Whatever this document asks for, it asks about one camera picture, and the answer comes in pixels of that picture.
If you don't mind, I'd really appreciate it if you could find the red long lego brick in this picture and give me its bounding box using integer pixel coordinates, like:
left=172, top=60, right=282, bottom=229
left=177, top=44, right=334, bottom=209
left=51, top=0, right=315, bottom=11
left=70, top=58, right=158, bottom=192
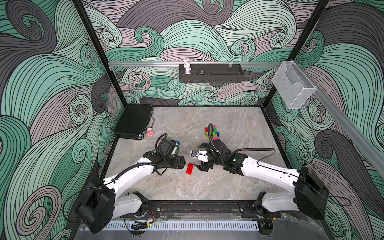
left=186, top=163, right=194, bottom=175

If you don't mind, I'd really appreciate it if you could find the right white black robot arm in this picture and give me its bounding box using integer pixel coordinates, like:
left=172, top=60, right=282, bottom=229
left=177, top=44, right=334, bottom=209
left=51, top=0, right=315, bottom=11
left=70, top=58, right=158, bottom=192
left=190, top=123, right=352, bottom=220

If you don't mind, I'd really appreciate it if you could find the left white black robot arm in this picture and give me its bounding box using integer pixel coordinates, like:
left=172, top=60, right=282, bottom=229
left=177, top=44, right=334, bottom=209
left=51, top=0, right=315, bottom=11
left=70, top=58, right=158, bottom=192
left=76, top=134, right=186, bottom=234

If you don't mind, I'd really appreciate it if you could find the pink small toy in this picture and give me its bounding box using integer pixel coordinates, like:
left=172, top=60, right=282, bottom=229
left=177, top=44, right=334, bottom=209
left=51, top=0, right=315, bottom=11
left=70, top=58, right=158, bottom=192
left=146, top=128, right=155, bottom=137

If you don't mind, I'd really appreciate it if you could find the black case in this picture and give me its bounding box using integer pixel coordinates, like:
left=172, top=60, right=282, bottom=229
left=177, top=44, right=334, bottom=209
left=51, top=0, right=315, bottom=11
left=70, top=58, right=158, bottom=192
left=114, top=105, right=153, bottom=140

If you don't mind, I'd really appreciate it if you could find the white pink bunny figurine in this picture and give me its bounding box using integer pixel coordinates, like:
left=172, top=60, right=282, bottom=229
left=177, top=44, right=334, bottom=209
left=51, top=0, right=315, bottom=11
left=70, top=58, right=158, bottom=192
left=183, top=59, right=192, bottom=75

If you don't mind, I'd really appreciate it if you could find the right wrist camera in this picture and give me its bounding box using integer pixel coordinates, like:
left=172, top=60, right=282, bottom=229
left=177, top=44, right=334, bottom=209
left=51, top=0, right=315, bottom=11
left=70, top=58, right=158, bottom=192
left=191, top=150, right=208, bottom=162

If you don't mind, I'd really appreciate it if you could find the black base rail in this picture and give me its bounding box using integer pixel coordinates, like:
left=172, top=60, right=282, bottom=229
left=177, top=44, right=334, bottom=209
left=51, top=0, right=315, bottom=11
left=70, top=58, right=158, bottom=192
left=134, top=199, right=319, bottom=219

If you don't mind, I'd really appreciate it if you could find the white slotted cable duct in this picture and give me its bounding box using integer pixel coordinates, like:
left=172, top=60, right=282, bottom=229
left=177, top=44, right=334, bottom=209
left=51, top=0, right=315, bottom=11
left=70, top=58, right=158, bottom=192
left=103, top=221, right=259, bottom=232

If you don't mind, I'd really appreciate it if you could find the black wall shelf tray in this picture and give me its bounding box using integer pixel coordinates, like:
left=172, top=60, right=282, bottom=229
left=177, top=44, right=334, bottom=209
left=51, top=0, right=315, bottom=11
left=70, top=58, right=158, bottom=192
left=179, top=64, right=244, bottom=84

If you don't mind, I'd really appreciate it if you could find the horizontal aluminium rail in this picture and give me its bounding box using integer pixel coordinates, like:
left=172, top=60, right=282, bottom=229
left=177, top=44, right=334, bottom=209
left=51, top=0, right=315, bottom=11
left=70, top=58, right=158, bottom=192
left=108, top=61, right=282, bottom=69

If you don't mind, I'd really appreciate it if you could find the clear acrylic wall holder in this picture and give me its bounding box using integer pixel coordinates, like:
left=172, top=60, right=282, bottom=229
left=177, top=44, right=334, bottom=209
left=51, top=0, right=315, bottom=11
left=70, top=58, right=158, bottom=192
left=272, top=61, right=317, bottom=110

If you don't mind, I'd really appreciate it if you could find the right wall aluminium rail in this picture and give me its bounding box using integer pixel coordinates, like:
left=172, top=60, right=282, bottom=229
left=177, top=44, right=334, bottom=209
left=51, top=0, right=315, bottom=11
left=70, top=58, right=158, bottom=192
left=297, top=64, right=384, bottom=175

